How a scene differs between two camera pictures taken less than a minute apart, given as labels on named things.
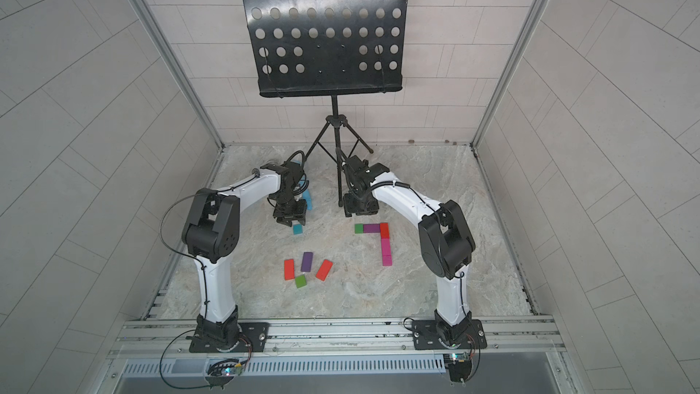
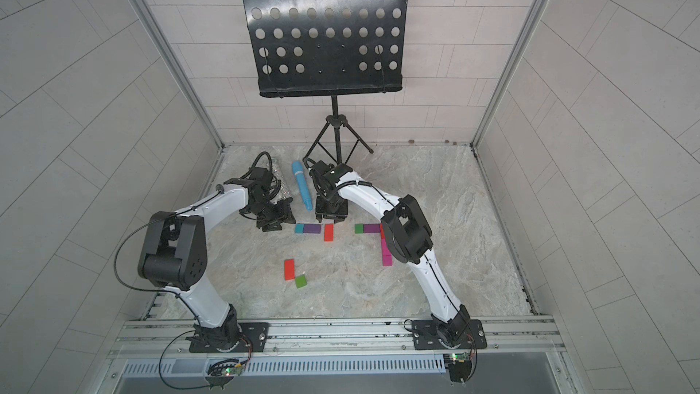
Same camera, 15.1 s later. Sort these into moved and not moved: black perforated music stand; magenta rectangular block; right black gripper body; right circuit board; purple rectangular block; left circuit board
Moved: right black gripper body
Not moved: purple rectangular block; right circuit board; left circuit board; magenta rectangular block; black perforated music stand
